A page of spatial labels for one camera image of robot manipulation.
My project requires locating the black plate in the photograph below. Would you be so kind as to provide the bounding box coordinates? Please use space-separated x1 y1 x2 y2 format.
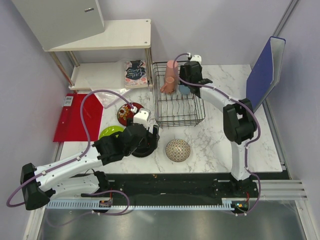
132 132 160 158

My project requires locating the blue cup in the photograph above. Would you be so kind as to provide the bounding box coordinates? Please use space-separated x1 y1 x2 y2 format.
178 84 191 95

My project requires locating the red floral plate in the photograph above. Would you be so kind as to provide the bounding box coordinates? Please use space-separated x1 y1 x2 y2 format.
117 103 136 127

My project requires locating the pink mug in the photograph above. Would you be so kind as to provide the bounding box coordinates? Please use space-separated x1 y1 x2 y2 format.
160 76 177 94

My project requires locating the tall pink cup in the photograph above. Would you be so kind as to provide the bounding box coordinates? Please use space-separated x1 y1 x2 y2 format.
164 60 178 79

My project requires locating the green plate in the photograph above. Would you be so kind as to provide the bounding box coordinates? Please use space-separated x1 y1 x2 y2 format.
98 125 124 140

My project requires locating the black wire dish rack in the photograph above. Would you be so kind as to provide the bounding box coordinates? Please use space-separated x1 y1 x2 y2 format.
152 61 206 128

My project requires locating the patterned bowl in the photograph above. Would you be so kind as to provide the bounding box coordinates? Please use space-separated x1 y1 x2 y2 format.
165 139 191 163

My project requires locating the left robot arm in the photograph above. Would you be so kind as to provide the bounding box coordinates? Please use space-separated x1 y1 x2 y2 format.
20 123 160 211

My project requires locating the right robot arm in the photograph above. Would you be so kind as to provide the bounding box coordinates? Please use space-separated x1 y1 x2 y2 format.
179 61 261 197

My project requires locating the clear plastic bag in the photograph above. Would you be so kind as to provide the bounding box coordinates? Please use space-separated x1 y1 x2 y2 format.
94 88 131 109

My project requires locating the book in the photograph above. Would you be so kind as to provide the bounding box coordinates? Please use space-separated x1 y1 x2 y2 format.
124 60 148 90

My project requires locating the red folder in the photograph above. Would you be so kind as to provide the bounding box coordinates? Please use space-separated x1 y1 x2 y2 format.
53 93 103 142

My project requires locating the white two-tier shelf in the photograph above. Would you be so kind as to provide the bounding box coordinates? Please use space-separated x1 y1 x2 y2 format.
47 19 153 91

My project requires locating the blue binder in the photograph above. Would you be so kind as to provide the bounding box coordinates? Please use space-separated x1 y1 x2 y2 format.
246 36 286 112

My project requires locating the grey cabinet door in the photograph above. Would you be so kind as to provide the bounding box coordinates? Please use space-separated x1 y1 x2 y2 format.
13 0 105 50

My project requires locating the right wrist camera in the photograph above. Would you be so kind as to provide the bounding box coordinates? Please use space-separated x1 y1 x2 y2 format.
187 52 202 65

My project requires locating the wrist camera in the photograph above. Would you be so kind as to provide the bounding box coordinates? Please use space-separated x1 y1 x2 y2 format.
187 52 202 65
133 108 151 129

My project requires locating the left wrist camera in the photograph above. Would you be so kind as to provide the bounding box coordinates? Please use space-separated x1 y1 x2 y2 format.
133 108 151 129

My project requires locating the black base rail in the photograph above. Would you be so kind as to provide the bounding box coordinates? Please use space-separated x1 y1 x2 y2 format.
79 171 270 207

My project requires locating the white cable duct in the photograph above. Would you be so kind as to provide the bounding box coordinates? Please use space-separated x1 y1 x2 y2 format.
45 198 249 211

